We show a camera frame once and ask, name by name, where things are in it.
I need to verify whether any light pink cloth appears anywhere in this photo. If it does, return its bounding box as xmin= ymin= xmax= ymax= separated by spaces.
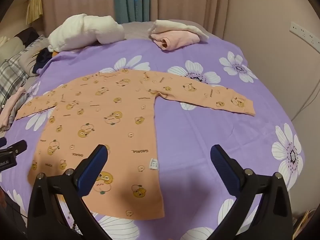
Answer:
xmin=0 ymin=87 xmax=27 ymax=130

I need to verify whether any beige pillow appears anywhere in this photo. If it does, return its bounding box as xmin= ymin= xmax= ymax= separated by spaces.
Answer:
xmin=0 ymin=36 xmax=25 ymax=63

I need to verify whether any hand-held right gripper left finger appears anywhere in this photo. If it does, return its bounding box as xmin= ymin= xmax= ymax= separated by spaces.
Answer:
xmin=27 ymin=144 xmax=118 ymax=240

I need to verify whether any white fluffy blanket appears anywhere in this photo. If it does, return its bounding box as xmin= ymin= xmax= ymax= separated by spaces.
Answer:
xmin=47 ymin=14 xmax=125 ymax=53

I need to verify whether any purple floral bed sheet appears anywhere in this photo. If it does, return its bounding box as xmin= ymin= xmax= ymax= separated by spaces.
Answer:
xmin=0 ymin=39 xmax=305 ymax=240

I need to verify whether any orange printed shirt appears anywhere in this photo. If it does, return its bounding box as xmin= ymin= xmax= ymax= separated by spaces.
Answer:
xmin=15 ymin=68 xmax=256 ymax=218

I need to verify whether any grey plaid pillow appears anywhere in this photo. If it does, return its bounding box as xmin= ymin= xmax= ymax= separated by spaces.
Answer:
xmin=0 ymin=52 xmax=30 ymax=110

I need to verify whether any dark brown pillow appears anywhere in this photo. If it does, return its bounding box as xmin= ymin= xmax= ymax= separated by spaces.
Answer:
xmin=15 ymin=27 xmax=43 ymax=48

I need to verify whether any dark navy cloth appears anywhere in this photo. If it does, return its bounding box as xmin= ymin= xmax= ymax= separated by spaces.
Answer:
xmin=34 ymin=48 xmax=54 ymax=75

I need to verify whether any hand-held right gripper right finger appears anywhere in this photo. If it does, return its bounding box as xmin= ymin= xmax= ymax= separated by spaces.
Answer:
xmin=210 ymin=144 xmax=293 ymax=240

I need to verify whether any teal curtain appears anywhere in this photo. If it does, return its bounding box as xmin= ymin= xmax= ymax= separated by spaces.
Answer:
xmin=114 ymin=0 xmax=150 ymax=23

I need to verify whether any yellow straw tassel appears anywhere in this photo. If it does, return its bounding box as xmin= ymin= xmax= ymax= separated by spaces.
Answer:
xmin=26 ymin=0 xmax=43 ymax=25

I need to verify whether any white cable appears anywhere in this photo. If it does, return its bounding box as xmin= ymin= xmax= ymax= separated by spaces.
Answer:
xmin=291 ymin=80 xmax=320 ymax=120

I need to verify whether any folded cream cloth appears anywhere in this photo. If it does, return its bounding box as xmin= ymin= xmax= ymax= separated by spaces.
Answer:
xmin=148 ymin=19 xmax=209 ymax=42

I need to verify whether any white wall power strip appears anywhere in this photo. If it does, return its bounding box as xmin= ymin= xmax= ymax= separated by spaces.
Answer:
xmin=289 ymin=21 xmax=320 ymax=44

